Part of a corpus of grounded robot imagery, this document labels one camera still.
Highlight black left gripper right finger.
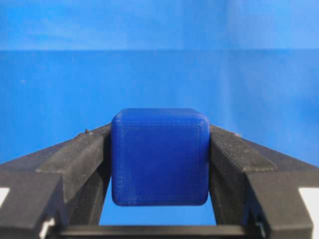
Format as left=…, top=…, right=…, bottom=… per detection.
left=209, top=125, right=319, bottom=239

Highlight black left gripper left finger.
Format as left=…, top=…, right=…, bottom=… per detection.
left=0, top=128, right=111, bottom=239

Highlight blue block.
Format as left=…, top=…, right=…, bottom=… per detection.
left=111, top=109, right=210, bottom=207

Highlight blue table cloth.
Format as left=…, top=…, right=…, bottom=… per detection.
left=0, top=0, right=319, bottom=226

